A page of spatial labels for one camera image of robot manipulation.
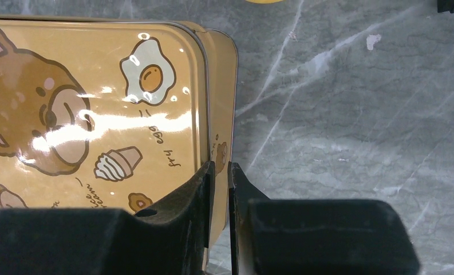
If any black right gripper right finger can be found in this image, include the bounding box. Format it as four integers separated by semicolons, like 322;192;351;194
228;163;420;274

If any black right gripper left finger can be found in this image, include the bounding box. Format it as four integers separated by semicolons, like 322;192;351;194
0;162;215;274

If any silver tin lid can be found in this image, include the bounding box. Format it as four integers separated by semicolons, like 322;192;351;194
0;19;208;213

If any gold chocolate tin box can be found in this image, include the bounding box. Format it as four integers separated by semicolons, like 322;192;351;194
184;21;238;252

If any whiteboard with red writing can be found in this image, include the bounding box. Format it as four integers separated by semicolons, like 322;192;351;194
246;0;283;5

